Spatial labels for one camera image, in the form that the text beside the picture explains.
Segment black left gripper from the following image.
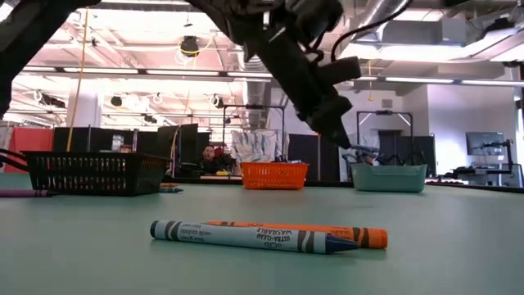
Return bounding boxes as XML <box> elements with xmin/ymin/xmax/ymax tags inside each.
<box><xmin>245</xmin><ymin>24</ymin><xmax>354</xmax><ymax>151</ymax></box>

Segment purple crayon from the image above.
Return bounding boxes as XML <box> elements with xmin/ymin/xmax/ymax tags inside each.
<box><xmin>0</xmin><ymin>188</ymin><xmax>54</xmax><ymax>199</ymax></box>

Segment black curtain panel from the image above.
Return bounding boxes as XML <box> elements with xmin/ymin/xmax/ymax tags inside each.
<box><xmin>288</xmin><ymin>134</ymin><xmax>341</xmax><ymax>182</ymax></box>

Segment teal plastic bin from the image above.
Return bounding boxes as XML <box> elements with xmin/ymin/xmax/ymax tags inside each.
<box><xmin>350</xmin><ymin>163</ymin><xmax>428</xmax><ymax>193</ymax></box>

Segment crumpled white sheet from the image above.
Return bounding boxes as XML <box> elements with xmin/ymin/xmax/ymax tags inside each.
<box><xmin>231</xmin><ymin>129</ymin><xmax>290</xmax><ymax>163</ymax></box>

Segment orange mesh basket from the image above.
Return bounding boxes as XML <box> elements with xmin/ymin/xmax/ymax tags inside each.
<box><xmin>239</xmin><ymin>161</ymin><xmax>310</xmax><ymax>191</ymax></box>

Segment black partition panels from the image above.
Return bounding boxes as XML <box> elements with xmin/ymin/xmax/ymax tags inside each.
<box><xmin>52</xmin><ymin>124</ymin><xmax>212</xmax><ymax>178</ymax></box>

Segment neighbouring work table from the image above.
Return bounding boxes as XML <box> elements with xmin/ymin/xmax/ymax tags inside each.
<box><xmin>425</xmin><ymin>161</ymin><xmax>524</xmax><ymax>190</ymax></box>

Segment long ceiling light strip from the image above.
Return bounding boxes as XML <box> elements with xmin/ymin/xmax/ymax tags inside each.
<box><xmin>20</xmin><ymin>65</ymin><xmax>524</xmax><ymax>88</ymax></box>

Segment black mesh basket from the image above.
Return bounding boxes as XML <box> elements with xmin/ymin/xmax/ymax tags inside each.
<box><xmin>0</xmin><ymin>147</ymin><xmax>171</xmax><ymax>197</ymax></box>

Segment white pillar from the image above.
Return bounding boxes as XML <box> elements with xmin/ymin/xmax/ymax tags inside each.
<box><xmin>66</xmin><ymin>84</ymin><xmax>103</xmax><ymax>129</ymax></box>

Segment teal table mat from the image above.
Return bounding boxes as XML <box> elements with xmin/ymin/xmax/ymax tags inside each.
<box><xmin>0</xmin><ymin>174</ymin><xmax>524</xmax><ymax>295</ymax></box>

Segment red partition panel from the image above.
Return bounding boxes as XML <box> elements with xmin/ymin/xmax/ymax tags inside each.
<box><xmin>7</xmin><ymin>126</ymin><xmax>55</xmax><ymax>174</ymax></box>

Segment black frame stand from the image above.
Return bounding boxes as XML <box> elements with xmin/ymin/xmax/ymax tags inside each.
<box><xmin>355</xmin><ymin>109</ymin><xmax>414</xmax><ymax>166</ymax></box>
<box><xmin>222</xmin><ymin>104</ymin><xmax>287</xmax><ymax>165</ymax></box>

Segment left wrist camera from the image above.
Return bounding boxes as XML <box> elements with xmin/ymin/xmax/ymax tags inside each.
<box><xmin>327</xmin><ymin>56</ymin><xmax>363</xmax><ymax>86</ymax></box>

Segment corrugated silver duct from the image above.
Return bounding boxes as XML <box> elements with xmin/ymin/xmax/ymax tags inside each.
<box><xmin>243</xmin><ymin>57</ymin><xmax>274</xmax><ymax>129</ymax></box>

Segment black wall monitor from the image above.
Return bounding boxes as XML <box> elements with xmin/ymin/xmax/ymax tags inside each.
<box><xmin>465</xmin><ymin>131</ymin><xmax>506</xmax><ymax>157</ymax></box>

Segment black ceiling cable reel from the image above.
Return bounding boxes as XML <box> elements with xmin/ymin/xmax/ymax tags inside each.
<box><xmin>178</xmin><ymin>35</ymin><xmax>201</xmax><ymax>58</ymax></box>

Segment yellow hanging cord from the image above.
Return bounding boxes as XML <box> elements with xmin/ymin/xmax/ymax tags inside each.
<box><xmin>66</xmin><ymin>7</ymin><xmax>90</xmax><ymax>152</ymax></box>

